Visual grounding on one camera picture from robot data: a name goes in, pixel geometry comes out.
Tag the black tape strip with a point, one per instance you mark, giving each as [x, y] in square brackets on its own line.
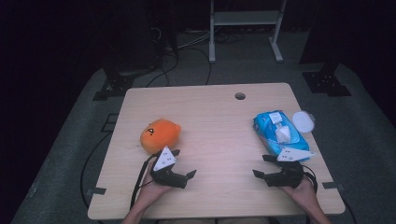
[96, 191]
[332, 185]

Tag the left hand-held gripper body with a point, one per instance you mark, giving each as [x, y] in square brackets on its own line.
[166, 179]

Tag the orange plush toy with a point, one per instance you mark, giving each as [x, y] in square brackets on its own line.
[160, 135]

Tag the white wet wipe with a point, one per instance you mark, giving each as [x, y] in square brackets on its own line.
[282, 134]

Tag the person's right hand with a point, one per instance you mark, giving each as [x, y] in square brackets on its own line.
[303, 193]

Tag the person's left hand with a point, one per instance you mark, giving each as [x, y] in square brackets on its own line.
[151, 191]

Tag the white metal stand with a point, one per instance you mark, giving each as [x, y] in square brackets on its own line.
[246, 17]

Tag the black stand base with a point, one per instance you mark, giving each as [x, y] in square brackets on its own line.
[327, 82]
[120, 84]

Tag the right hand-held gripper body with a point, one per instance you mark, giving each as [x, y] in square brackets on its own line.
[288, 175]

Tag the black floor tape marking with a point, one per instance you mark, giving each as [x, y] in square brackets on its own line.
[109, 123]

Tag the blue wet wipes pack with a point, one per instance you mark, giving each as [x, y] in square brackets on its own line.
[267, 130]

